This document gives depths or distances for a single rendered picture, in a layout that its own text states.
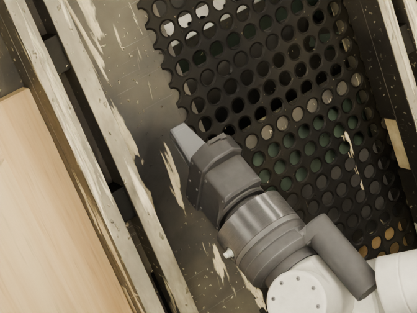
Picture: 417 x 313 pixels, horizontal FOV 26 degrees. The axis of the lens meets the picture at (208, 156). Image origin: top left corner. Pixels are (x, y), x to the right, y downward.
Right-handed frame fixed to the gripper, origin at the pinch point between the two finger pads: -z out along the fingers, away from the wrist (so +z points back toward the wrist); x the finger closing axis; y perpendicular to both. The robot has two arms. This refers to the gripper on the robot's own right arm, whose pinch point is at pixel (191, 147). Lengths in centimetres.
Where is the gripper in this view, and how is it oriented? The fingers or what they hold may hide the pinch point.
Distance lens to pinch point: 105.8
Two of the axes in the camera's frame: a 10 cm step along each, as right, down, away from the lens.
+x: 0.9, -5.2, -8.5
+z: 5.9, 7.2, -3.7
